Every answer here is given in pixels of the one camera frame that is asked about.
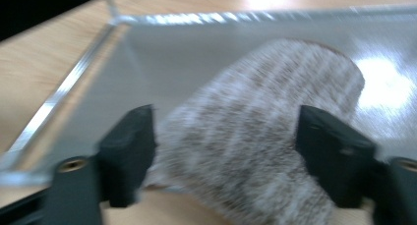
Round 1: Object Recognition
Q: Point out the silver two-tier metal rack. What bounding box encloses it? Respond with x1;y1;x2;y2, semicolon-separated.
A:
0;0;417;189

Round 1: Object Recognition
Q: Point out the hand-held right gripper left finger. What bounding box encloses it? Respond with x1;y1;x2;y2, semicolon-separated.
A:
97;104;156;209

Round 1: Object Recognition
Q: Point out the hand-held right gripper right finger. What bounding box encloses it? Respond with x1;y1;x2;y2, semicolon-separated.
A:
294;105;378;209

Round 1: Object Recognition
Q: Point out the grey knitted cloth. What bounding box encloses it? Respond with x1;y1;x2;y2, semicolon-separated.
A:
144;37;367;225

